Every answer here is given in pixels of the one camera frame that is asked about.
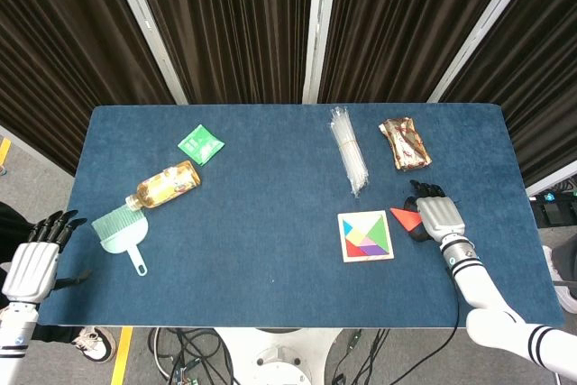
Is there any gold red snack wrapper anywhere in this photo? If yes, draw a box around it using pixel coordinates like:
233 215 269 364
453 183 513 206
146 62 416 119
378 116 433 172

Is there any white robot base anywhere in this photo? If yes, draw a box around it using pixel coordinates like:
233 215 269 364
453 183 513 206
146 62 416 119
212 327 346 385

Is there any white partition post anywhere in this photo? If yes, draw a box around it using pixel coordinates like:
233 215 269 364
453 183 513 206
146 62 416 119
102 0 188 105
301 0 341 105
426 0 541 104

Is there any bundle of clear straws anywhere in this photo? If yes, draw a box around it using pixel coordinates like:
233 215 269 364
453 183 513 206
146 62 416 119
329 106 371 199

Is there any black cable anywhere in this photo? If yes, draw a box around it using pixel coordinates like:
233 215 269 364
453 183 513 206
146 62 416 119
426 262 461 385

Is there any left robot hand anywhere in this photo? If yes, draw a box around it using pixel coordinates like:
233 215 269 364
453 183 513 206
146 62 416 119
2 209 94 306

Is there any mint green dustpan brush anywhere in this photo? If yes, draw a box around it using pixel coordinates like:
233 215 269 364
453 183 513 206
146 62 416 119
90 204 149 277

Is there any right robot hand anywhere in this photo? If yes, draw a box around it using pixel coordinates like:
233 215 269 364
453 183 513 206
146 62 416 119
402 179 467 244

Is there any amber drink bottle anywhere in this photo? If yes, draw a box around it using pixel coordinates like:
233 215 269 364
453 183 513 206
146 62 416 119
124 160 203 212

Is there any yellow floor tape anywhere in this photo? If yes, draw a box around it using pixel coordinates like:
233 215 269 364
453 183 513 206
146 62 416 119
110 326 134 385

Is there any blue table cloth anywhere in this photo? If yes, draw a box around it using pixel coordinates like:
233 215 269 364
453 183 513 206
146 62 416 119
36 103 565 329

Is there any green sachet packet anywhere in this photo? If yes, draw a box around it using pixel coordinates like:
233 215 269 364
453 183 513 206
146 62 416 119
177 124 225 167

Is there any wooden tangram puzzle tray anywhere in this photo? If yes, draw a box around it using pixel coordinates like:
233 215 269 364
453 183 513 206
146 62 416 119
336 209 396 264

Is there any white black sneaker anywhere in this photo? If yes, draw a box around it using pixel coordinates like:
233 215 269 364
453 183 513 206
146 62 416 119
70 325 117 364

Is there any dark brown curtain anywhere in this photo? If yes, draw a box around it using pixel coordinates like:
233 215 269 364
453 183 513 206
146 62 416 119
0 0 577 188

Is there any white shoe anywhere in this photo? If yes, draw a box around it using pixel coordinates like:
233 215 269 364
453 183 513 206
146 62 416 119
542 244 577 315

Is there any orange triangle tangram piece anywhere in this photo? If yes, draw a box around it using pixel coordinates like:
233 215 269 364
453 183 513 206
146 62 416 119
389 206 425 232

